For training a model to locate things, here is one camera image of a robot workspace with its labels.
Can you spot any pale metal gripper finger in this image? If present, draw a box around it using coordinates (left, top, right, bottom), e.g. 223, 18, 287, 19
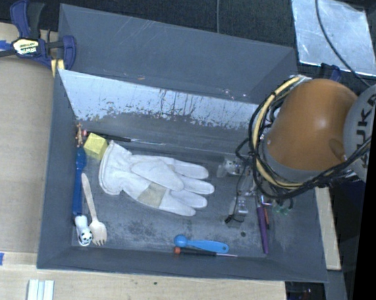
227, 194, 252, 222
216, 156, 242, 181

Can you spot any orange pen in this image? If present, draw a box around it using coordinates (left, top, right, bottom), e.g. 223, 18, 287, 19
261, 206, 273, 231

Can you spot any purple pen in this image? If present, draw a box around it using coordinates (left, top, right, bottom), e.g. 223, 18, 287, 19
250, 201, 275, 256

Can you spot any blue measuring spoon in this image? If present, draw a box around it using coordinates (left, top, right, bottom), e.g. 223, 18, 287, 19
172, 233, 231, 255

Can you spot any black screwdriver with orange end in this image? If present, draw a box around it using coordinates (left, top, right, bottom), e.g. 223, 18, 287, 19
173, 245, 239, 263

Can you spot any white work glove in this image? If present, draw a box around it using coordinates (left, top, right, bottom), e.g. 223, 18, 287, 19
94, 139, 220, 220

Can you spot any grey metal bin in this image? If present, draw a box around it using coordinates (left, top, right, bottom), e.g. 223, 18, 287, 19
27, 3, 359, 300

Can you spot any yellow foam cube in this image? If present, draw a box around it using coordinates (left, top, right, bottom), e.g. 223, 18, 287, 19
82, 132, 110, 162

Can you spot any wooden spork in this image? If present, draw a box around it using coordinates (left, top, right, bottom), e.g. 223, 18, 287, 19
73, 173, 115, 248

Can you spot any blue panda toothbrush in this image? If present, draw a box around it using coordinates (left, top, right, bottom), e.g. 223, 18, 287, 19
64, 145, 105, 248

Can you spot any small toy giraffe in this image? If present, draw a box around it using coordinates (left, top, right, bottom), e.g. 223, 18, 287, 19
73, 122, 87, 149

